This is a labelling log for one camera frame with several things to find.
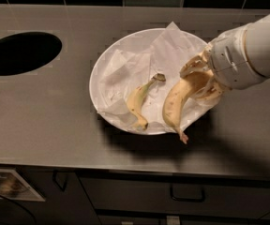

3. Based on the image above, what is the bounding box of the black drawer handle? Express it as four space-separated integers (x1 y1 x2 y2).
170 184 205 203

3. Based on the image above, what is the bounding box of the round black counter opening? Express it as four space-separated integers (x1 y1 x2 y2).
0 32 62 76

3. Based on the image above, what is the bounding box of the small greenish yellow banana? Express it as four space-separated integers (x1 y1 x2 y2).
127 73 166 130

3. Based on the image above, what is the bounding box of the large yellow banana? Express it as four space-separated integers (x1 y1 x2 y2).
162 72 212 144

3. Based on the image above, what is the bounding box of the dark drawer front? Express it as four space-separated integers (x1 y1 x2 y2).
81 178 270 218

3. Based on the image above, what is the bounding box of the white paper sheet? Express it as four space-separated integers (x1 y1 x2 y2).
97 21 216 133

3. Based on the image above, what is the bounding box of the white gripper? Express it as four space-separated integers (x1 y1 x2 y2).
180 25 266 102

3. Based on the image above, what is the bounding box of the black cabinet door handle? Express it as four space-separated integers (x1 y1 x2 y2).
52 171 68 192

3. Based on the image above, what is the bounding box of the white bowl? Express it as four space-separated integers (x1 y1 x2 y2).
88 27 218 136

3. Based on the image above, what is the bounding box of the grey appliance panel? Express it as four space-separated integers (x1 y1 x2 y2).
0 169 45 202

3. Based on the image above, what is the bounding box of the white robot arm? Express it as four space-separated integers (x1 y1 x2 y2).
180 14 270 99

